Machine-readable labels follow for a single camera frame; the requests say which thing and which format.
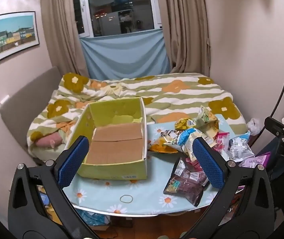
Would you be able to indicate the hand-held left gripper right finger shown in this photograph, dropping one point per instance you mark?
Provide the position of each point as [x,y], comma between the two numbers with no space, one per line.
[208,164]

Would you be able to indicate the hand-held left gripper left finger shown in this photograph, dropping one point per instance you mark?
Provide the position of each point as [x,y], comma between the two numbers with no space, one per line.
[73,161]

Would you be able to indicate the yellow-green cardboard box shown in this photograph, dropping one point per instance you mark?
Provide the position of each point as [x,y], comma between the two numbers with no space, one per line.
[117,139]

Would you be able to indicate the dark purple snack packet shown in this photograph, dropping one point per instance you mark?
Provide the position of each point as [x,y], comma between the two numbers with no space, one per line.
[184,186]

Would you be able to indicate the pink plush toy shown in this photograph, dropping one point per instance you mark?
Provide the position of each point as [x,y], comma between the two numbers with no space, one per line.
[48,140]

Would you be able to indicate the blue white snack packet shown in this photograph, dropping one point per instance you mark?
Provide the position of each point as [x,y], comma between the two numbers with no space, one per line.
[189,135]

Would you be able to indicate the clear white snack packet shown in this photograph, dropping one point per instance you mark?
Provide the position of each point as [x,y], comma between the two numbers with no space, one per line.
[239,147]

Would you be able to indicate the white plastic bag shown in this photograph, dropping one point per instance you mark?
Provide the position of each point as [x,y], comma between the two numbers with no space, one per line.
[253,125]

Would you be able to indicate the green beige snack packet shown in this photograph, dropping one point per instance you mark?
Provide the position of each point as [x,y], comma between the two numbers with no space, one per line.
[206,119]

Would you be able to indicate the rubber band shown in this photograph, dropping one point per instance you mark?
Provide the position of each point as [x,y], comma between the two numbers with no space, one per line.
[120,198]

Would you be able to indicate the grey padded headboard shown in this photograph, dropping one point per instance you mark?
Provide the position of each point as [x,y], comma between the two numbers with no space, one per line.
[27,102]

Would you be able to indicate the light blue cloth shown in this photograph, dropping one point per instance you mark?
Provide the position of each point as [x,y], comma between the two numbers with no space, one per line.
[124,54]

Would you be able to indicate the beige curtain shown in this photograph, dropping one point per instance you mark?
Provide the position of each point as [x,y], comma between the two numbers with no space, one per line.
[59,29]
[184,29]

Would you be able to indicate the window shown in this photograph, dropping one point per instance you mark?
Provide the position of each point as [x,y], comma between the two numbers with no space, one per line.
[119,7]

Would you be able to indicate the white wall outlet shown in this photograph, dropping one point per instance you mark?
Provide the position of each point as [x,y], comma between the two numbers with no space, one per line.
[4,99]

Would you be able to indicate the framed wall picture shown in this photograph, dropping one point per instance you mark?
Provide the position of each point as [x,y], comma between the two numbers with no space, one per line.
[16,36]

